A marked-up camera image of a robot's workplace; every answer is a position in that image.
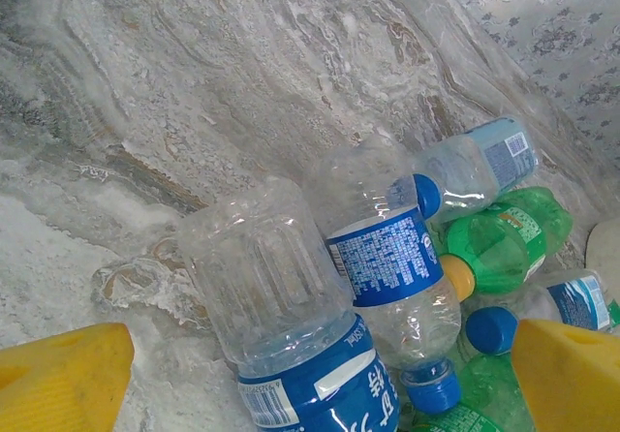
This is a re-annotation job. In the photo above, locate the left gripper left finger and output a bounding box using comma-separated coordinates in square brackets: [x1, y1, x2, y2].
[0, 323, 136, 432]

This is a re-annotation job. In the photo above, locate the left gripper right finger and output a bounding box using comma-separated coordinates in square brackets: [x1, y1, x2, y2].
[511, 318, 620, 432]

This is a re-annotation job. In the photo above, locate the blue and white label bottle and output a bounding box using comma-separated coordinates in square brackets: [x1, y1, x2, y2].
[465, 269, 614, 358]

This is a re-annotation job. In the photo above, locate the dark blue label bottle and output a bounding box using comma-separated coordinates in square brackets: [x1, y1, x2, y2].
[309, 143, 464, 415]

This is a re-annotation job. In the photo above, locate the clear Pepsi bottle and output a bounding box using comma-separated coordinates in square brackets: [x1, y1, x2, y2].
[176, 175, 403, 432]

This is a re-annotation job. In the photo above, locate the bottle with pale blue label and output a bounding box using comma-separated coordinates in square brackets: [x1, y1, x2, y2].
[411, 115, 540, 225]

